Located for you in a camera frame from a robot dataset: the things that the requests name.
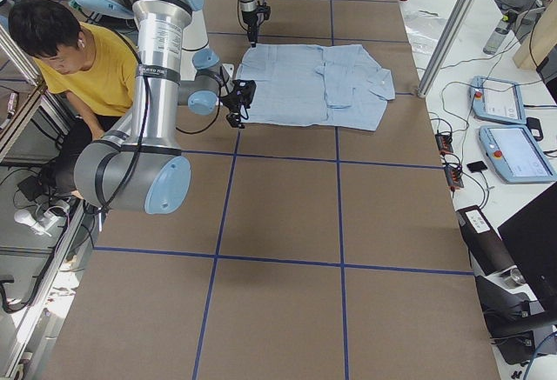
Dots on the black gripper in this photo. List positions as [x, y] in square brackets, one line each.
[231, 104]
[250, 20]

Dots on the light blue button shirt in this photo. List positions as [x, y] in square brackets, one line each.
[310, 84]

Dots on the person in yellow shirt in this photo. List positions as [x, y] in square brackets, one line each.
[93, 67]

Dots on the clear plastic bag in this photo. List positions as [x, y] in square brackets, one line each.
[423, 29]

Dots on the orange black electronics module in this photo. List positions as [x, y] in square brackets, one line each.
[444, 143]

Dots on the white power strip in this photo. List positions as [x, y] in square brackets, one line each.
[43, 223]

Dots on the clear water bottle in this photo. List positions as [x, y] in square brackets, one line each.
[500, 32]

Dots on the upper teach pendant tablet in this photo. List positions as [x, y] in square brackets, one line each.
[497, 100]

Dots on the teach pendant tablet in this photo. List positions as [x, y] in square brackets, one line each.
[514, 154]
[497, 100]

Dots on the lower teach pendant tablet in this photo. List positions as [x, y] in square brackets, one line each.
[514, 154]

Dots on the black power adapter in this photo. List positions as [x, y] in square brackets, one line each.
[534, 126]

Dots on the black monitor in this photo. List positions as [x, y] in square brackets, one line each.
[530, 238]

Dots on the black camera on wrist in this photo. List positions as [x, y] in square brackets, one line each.
[263, 11]
[243, 92]

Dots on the aluminium frame post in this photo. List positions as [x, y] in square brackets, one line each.
[445, 43]

